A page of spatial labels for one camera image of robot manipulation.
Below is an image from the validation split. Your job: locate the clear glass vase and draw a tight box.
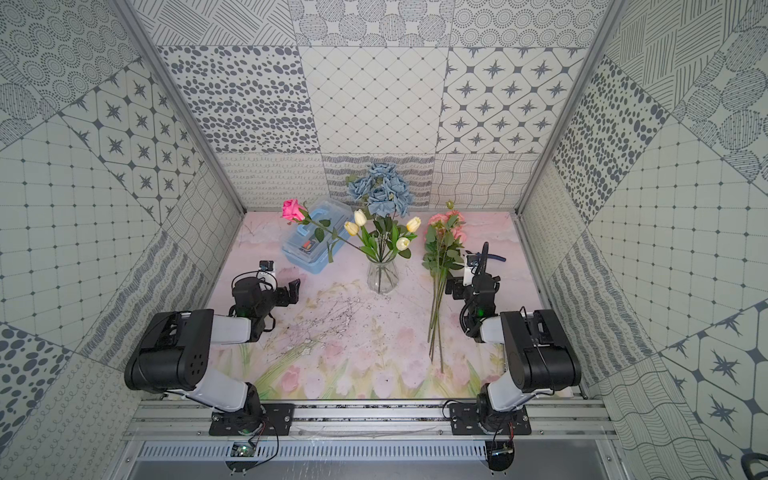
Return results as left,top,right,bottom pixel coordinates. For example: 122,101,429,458
367,255,399,295

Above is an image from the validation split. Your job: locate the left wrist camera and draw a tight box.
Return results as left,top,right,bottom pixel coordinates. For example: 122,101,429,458
257,260,277,289

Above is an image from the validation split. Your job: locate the floral table mat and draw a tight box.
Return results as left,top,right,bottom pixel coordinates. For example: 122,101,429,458
209,212,506,399

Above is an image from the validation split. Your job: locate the aluminium mounting rail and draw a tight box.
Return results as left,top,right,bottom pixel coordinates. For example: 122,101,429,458
122,396,618,441

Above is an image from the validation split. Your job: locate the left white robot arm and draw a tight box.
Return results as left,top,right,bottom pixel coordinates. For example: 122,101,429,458
124,270,301,433

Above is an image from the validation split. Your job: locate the pink spray rose stem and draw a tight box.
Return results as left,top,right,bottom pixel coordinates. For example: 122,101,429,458
422,200,469,373

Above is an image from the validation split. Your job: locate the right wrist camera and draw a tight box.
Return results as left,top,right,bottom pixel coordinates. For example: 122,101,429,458
462,252,480,286

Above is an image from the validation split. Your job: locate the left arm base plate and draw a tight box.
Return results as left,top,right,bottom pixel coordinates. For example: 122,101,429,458
208,403,296,437

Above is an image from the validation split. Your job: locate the orange-pink peony stem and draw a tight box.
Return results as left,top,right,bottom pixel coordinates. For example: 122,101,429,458
422,212,451,346

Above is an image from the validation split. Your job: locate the blue rose bunch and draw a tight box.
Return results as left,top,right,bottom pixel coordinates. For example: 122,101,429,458
347,163,414,218

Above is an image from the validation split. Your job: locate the magenta rose stem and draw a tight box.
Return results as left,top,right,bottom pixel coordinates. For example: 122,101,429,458
282,199,352,249

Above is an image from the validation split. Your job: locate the light pink rose stem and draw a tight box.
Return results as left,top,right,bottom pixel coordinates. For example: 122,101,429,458
428,223,468,363

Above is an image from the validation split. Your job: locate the cream tulip bunch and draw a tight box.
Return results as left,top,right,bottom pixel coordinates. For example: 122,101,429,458
344,209,422,264

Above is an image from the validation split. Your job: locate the clear blue plastic box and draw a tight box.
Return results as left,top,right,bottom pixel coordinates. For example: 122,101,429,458
282,198,353,274

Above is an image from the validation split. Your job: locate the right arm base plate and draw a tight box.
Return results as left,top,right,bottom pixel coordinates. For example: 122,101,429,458
443,401,532,436

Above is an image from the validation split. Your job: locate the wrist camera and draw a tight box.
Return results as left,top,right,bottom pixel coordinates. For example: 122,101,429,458
462,252,480,286
257,260,277,289

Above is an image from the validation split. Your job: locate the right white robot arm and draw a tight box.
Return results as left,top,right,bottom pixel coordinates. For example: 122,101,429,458
445,273,582,431

